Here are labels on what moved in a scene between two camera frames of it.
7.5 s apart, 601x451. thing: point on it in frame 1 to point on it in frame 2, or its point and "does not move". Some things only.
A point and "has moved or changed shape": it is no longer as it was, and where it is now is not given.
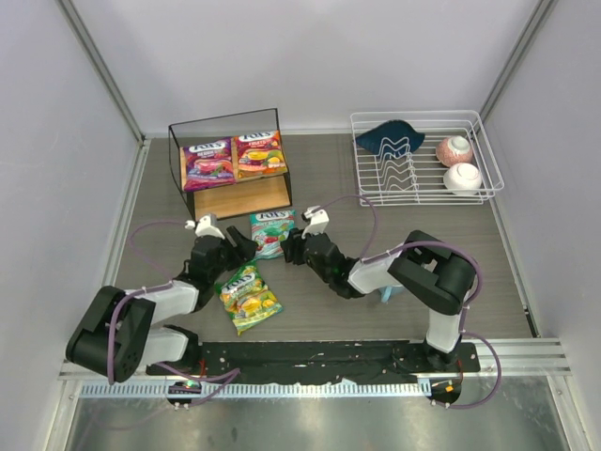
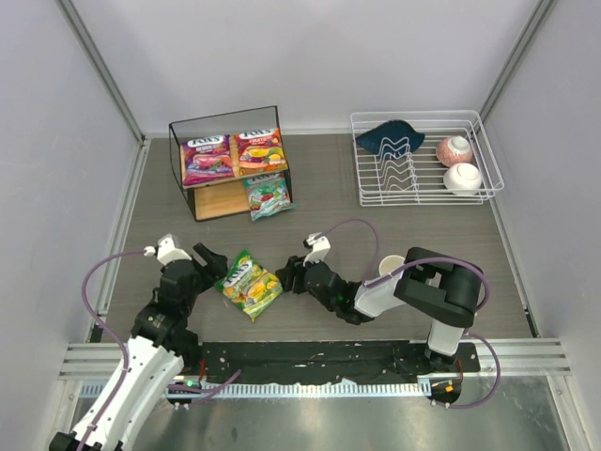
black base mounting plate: (323, 363) does not move
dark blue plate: (392, 138) does not move
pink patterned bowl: (454, 149) does not move
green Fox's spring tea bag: (247, 299) has moved or changed shape
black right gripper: (300, 246) to (300, 275)
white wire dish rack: (423, 158) does not move
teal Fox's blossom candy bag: (267, 229) to (268, 195)
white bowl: (462, 178) does not move
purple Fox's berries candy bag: (208, 164) has moved or changed shape
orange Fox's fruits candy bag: (258, 155) does not move
